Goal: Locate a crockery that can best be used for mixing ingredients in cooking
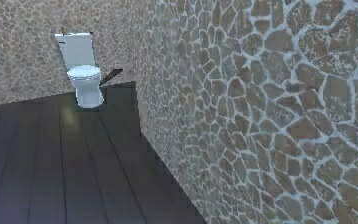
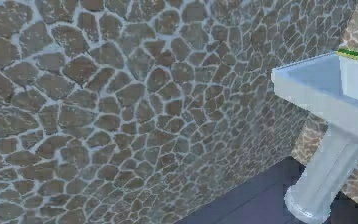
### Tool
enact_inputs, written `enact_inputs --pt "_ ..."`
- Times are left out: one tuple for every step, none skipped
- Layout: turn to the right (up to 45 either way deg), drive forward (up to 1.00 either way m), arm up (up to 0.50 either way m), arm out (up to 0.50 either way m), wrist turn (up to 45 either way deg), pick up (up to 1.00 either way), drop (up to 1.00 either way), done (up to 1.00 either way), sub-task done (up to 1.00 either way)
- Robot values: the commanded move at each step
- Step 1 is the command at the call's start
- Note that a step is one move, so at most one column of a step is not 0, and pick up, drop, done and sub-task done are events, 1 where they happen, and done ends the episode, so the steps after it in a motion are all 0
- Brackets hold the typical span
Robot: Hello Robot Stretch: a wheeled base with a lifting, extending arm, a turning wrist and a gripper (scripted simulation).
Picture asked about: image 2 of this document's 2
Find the green and yellow sponge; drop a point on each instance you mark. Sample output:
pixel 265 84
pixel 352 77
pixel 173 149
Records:
pixel 351 54

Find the white pedestal sink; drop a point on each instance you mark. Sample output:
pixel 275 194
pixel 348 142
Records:
pixel 323 96

